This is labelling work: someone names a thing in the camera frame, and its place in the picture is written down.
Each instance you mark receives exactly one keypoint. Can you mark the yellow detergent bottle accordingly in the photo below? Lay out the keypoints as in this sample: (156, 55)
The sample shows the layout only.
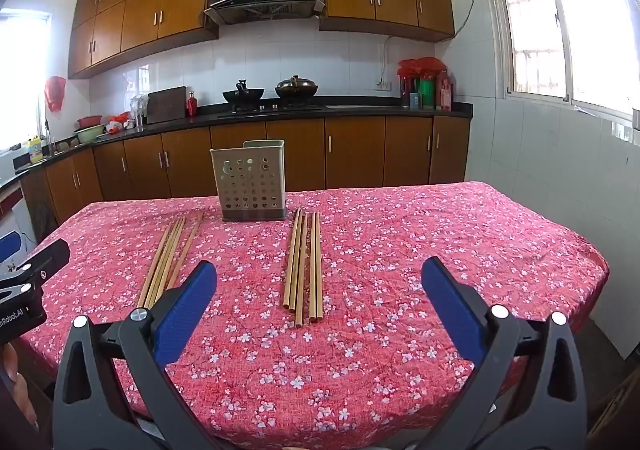
(36, 150)

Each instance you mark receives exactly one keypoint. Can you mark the bundle of wooden chopsticks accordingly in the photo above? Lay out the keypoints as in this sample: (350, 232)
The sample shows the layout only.
(165, 260)
(302, 265)

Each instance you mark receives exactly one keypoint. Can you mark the red plastic basin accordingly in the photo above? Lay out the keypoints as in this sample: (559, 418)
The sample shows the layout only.
(90, 121)

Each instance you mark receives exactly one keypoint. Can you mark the person's left hand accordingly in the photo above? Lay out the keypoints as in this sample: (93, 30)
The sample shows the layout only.
(11, 370)

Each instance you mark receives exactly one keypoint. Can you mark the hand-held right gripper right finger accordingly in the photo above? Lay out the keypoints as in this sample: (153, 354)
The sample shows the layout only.
(450, 300)

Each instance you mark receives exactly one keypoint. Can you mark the black gas stove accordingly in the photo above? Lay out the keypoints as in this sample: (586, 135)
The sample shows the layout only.
(272, 108)

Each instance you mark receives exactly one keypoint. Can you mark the green plastic basin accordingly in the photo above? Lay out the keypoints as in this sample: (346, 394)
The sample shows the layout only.
(90, 134)

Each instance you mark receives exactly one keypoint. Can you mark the dark pot with lid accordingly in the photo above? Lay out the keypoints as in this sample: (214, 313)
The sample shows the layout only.
(296, 89)

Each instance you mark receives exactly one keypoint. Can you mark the large sliding window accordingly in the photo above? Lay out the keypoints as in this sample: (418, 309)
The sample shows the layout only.
(550, 20)

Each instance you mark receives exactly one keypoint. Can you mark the black kitchen countertop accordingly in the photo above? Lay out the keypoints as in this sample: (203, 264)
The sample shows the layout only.
(375, 109)

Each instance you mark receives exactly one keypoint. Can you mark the beige perforated utensil holder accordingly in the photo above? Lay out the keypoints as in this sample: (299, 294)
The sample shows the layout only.
(250, 180)

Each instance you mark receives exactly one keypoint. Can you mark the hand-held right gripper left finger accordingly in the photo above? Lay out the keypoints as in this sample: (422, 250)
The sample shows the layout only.
(187, 310)

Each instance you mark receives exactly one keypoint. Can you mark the small red bottle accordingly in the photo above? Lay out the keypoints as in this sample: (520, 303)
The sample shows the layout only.
(192, 105)

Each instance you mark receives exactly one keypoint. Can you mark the red plastic cover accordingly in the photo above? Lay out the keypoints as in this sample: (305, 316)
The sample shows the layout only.
(421, 66)

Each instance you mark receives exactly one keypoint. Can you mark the small bright window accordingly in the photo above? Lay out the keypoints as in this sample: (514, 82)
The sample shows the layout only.
(22, 80)

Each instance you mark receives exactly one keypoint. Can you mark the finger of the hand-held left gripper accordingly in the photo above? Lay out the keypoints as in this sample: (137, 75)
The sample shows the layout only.
(7, 247)
(50, 257)

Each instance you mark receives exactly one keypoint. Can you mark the white wall outlet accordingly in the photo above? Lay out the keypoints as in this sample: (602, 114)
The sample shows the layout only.
(383, 85)

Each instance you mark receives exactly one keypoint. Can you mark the brown base cabinets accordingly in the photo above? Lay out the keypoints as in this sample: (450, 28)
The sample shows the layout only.
(360, 155)

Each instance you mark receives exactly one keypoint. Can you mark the black wok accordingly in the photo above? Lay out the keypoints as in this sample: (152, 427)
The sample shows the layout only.
(243, 97)

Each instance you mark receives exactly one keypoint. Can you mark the red hanging plastic bag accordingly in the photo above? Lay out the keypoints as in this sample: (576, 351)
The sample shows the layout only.
(55, 94)

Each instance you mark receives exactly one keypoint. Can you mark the dark bottle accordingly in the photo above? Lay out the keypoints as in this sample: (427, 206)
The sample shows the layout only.
(405, 90)

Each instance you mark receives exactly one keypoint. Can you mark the dark wooden cutting board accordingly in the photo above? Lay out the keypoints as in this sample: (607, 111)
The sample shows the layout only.
(166, 105)

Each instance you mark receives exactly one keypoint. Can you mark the small blue box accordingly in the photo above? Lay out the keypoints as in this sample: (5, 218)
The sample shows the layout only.
(415, 101)

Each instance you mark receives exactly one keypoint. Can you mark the red and white bags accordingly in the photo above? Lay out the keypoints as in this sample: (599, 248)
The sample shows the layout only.
(119, 122)

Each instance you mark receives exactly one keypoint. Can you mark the metal sink faucet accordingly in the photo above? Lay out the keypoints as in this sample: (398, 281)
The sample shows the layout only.
(50, 137)

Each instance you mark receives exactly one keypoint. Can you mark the clear glass jars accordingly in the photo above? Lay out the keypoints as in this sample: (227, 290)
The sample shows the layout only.
(140, 111)

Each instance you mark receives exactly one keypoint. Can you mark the tall red bottle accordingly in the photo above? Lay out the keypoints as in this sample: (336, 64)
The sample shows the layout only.
(444, 91)

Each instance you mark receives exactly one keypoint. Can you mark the green container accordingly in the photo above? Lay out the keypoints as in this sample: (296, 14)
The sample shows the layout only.
(427, 94)

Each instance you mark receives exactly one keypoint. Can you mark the red floral tablecloth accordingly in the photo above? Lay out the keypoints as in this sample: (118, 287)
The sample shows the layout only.
(350, 280)

